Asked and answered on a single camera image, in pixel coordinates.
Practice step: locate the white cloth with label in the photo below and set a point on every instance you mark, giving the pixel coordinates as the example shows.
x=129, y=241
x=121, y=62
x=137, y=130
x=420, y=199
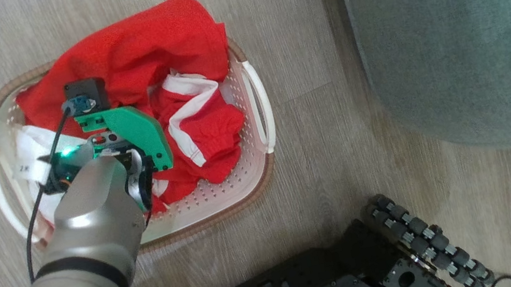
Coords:
x=31, y=146

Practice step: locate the black roller omni wheel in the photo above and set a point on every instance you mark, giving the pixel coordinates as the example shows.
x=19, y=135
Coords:
x=425, y=240

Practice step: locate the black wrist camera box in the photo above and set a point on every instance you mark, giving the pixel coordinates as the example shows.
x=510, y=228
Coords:
x=86, y=92

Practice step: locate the red garment with white stripes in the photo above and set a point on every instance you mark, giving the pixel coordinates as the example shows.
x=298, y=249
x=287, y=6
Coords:
x=210, y=125

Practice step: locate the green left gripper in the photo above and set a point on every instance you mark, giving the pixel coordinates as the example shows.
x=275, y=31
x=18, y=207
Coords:
x=139, y=127

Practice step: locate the white laundry basket brown rim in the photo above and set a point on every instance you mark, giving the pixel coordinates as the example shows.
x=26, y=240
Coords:
x=223, y=196

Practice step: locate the large plain red garment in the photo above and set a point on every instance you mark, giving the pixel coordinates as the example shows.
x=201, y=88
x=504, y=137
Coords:
x=138, y=43

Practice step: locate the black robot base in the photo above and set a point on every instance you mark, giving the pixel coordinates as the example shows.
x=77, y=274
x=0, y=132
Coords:
x=286, y=285

